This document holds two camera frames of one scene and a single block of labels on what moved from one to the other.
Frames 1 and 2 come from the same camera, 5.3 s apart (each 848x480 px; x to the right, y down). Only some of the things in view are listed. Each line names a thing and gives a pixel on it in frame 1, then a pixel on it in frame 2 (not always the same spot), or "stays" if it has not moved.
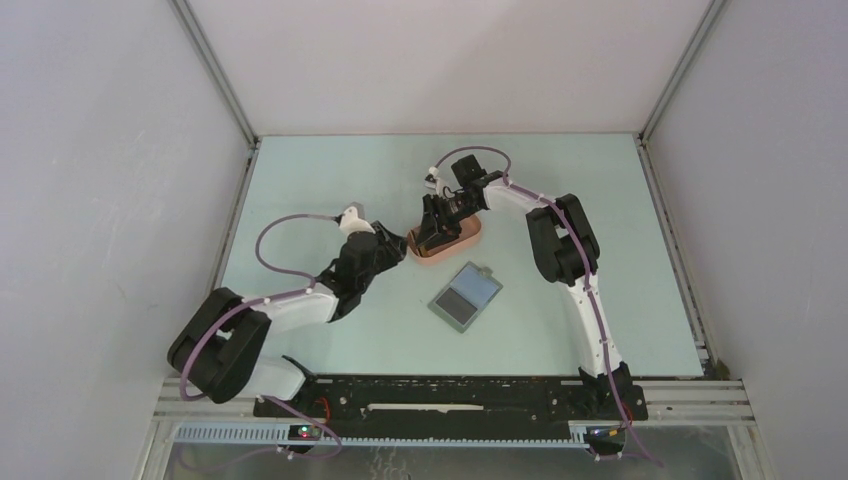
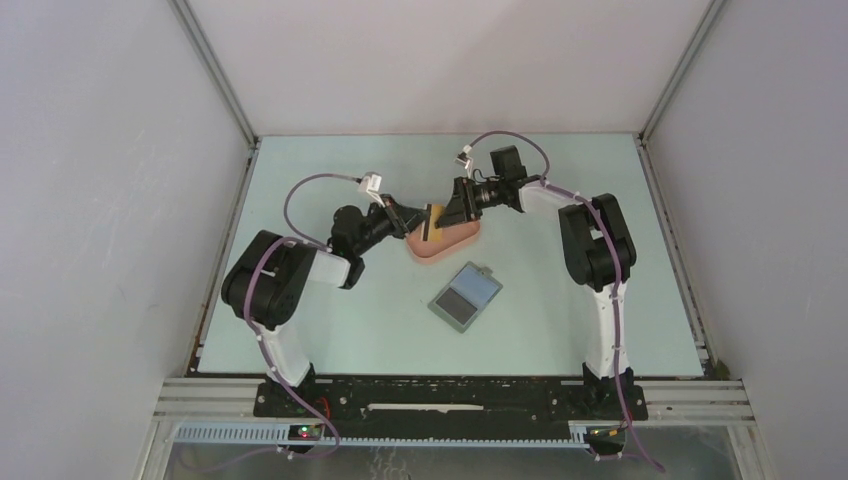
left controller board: x=304 y=433 stays
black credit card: x=456 y=305 stays
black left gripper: x=397 y=243 to x=401 y=219
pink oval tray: x=471 y=228 stays
